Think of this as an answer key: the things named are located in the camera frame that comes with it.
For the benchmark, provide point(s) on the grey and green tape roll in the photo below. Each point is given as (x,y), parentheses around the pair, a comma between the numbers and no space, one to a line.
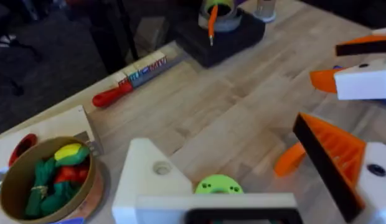
(228,25)

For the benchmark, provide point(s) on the bare white left gripper left finger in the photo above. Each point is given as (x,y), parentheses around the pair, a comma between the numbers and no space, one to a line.
(146,183)

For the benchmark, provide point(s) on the orange pen-shaped screwdriver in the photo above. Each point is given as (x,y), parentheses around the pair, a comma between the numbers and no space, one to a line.
(212,21)

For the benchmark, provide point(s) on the clear plastic cup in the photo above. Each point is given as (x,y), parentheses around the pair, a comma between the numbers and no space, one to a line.
(265,11)

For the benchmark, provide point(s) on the green disc with holes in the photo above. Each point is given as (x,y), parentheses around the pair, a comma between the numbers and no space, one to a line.
(218,184)

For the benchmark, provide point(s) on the grey cardboard box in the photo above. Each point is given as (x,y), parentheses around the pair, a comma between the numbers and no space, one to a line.
(151,32)

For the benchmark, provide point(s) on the black foam block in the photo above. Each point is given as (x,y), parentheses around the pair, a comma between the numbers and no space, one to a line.
(230,45)

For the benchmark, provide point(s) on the row of lettered wooden blocks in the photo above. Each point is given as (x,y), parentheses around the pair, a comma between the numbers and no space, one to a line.
(143,63)

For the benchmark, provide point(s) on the brown tub with toy vegetables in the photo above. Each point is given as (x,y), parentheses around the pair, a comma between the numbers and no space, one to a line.
(46,183)

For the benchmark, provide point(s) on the red round piece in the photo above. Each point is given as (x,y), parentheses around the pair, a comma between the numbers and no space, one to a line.
(22,147)

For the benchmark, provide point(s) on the finger of the white orange right gripper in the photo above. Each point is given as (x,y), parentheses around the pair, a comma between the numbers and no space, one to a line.
(367,43)
(364,81)

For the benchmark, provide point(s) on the white orange left gripper right finger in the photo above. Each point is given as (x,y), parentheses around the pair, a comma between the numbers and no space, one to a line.
(342,155)

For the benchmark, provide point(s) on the grey metal clip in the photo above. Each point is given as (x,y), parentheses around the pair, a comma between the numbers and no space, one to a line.
(88,141)

